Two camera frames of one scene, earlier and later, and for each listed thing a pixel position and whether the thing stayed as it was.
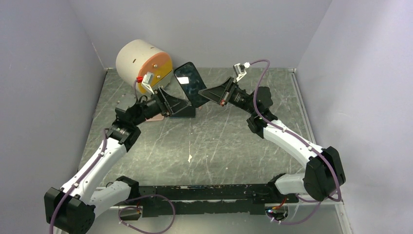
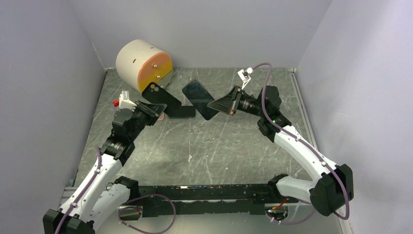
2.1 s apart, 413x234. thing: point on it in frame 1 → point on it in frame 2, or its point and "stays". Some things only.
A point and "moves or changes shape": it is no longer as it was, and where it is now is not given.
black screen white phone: [182, 111] stays
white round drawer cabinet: [136, 58] stays
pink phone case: [157, 117] stays
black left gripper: [164, 100] → [152, 111]
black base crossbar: [159, 200] stays
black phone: [188, 78] moves or changes shape
